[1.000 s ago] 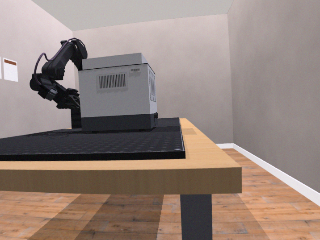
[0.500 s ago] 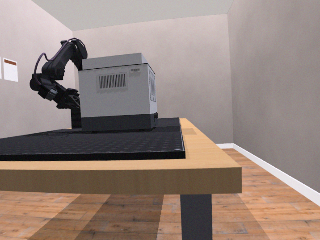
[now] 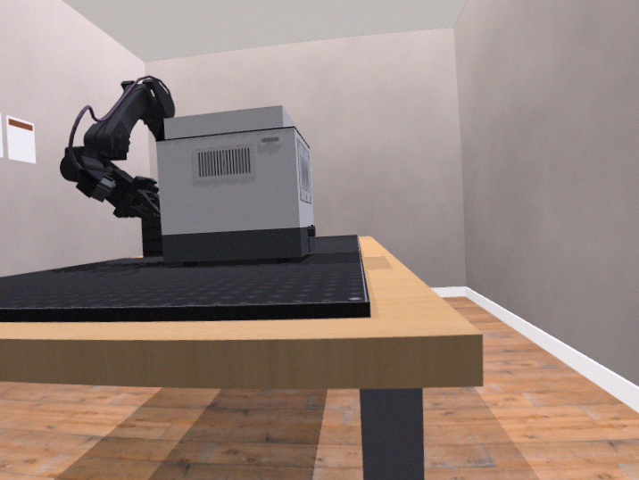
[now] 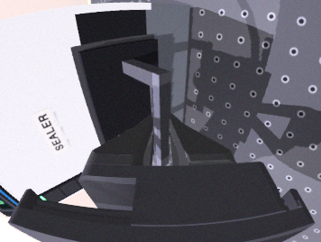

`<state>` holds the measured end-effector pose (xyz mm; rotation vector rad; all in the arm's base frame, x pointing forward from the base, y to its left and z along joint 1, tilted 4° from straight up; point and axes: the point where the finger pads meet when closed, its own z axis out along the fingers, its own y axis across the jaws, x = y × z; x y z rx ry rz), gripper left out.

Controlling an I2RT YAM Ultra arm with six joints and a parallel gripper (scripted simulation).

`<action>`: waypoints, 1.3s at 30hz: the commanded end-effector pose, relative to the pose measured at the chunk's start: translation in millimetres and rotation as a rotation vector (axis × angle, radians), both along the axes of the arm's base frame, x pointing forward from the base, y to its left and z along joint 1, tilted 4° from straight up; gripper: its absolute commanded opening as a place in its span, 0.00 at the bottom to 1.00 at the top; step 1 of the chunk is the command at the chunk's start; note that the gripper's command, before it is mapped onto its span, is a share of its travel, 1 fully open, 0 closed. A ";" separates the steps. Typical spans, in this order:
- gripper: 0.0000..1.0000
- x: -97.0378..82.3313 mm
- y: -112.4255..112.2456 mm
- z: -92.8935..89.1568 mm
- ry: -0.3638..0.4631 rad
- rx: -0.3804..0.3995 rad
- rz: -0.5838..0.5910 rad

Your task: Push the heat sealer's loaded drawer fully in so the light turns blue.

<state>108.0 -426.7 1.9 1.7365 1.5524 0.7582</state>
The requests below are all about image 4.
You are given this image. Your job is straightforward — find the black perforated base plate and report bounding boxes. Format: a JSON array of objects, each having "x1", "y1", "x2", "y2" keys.
[{"x1": 90, "y1": 0, "x2": 321, "y2": 242}]

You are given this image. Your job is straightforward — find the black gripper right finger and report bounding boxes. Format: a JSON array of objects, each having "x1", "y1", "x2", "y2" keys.
[{"x1": 169, "y1": 113, "x2": 236, "y2": 165}]

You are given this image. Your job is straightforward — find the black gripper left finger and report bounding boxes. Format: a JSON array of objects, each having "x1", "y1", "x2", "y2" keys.
[{"x1": 86, "y1": 114, "x2": 154, "y2": 166}]

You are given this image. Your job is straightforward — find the grey heat sealer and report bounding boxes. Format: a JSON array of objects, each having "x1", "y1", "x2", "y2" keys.
[{"x1": 0, "y1": 3, "x2": 190, "y2": 217}]

